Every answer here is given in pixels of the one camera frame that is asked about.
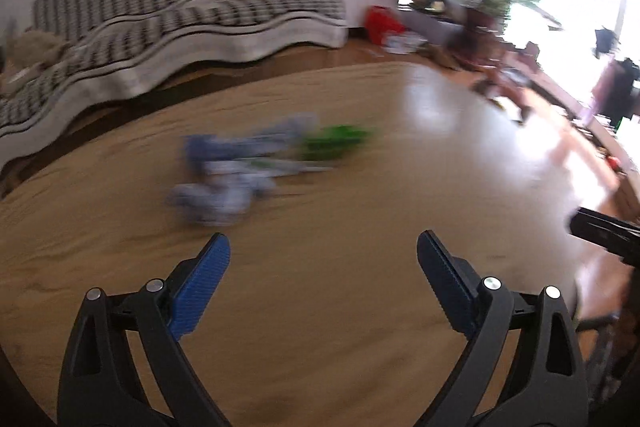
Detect blue white wrapper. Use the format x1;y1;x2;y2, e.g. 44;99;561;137
166;177;277;229

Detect green wrapper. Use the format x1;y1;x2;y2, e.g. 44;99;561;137
297;124;375;164

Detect clothes rack with clothes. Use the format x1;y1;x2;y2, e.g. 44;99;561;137
591;26;640;128

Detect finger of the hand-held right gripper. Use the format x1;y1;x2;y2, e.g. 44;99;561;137
569;207;640;266

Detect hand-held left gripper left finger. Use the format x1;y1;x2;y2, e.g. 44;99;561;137
57;232;232;427

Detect beige plush toy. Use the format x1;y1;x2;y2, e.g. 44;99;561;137
0;28;72;94

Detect child's tricycle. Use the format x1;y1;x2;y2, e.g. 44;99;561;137
472;66;537;124

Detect striped sofa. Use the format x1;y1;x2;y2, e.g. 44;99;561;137
0;0;349;168

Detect blue white packet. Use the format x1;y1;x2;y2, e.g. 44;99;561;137
181;114;335;188

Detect red bag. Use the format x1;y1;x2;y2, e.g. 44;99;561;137
363;5;407;46

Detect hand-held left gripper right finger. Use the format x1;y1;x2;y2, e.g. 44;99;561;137
416;229;588;427

